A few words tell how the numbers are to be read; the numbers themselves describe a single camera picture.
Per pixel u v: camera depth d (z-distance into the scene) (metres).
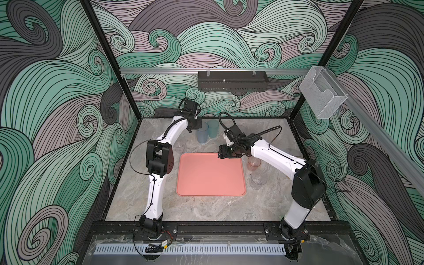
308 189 0.45
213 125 0.95
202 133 1.03
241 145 0.61
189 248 0.70
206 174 0.90
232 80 0.97
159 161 0.60
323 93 0.78
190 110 0.79
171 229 0.74
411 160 0.52
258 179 0.87
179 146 1.00
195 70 0.95
